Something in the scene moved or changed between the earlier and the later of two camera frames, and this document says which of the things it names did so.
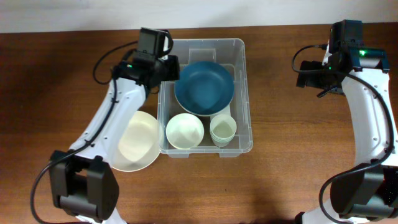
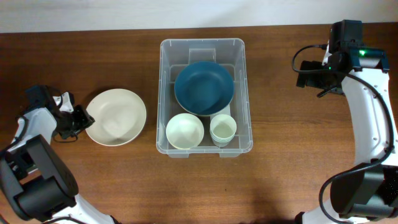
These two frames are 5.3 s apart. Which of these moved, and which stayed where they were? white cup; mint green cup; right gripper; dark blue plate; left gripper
Moved: left gripper
Stayed: dark blue plate; white cup; right gripper; mint green cup
